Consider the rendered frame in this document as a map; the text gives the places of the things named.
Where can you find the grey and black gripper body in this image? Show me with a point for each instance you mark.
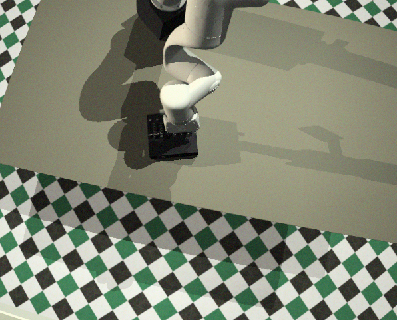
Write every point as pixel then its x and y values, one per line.
pixel 192 125

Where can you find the black lighting desk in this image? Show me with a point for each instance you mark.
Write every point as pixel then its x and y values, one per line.
pixel 168 145

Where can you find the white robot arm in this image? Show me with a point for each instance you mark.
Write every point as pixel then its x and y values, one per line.
pixel 206 25

